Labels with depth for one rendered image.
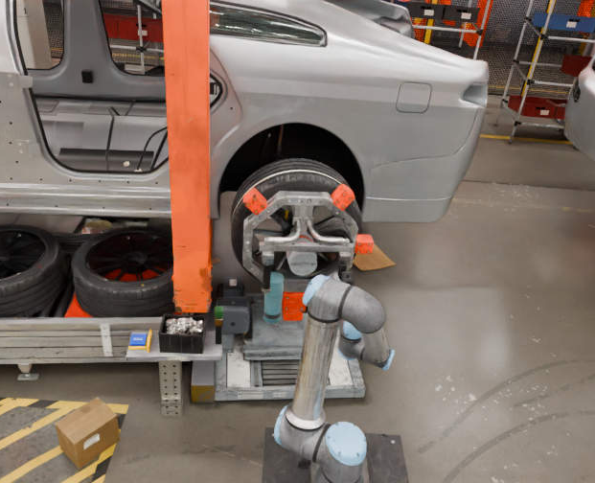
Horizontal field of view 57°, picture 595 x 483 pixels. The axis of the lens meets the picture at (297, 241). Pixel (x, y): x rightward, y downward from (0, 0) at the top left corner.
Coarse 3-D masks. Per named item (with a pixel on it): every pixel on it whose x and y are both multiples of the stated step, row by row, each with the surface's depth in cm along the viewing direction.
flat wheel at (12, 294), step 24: (0, 240) 318; (24, 240) 319; (48, 240) 312; (0, 264) 293; (48, 264) 292; (0, 288) 274; (24, 288) 281; (48, 288) 295; (0, 312) 279; (24, 312) 287
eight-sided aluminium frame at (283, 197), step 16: (288, 192) 252; (304, 192) 253; (320, 192) 254; (272, 208) 250; (336, 208) 254; (256, 224) 254; (352, 224) 259; (352, 256) 269; (256, 272) 268; (336, 272) 273; (288, 288) 276; (304, 288) 277
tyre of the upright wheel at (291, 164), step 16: (288, 160) 269; (304, 160) 269; (256, 176) 267; (272, 176) 257; (288, 176) 254; (304, 176) 254; (320, 176) 258; (336, 176) 269; (240, 192) 269; (272, 192) 255; (240, 208) 259; (352, 208) 264; (240, 224) 262; (240, 240) 267; (240, 256) 272
